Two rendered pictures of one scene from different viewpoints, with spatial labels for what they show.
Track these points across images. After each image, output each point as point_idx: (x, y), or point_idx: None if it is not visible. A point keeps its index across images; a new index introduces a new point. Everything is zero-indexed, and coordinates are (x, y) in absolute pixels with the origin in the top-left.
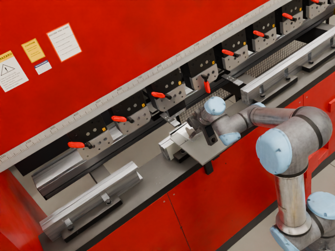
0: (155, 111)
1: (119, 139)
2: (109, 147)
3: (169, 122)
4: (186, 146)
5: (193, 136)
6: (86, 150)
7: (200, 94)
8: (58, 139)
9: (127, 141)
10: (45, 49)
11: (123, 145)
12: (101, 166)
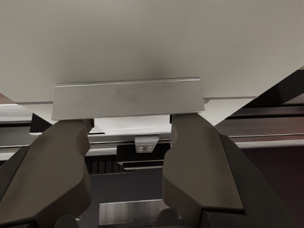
0: (157, 165)
1: (242, 136)
2: (266, 131)
3: (154, 144)
4: (258, 77)
5: (205, 141)
6: None
7: (21, 130)
8: (269, 154)
9: (225, 122)
10: None
11: (234, 116)
12: (287, 103)
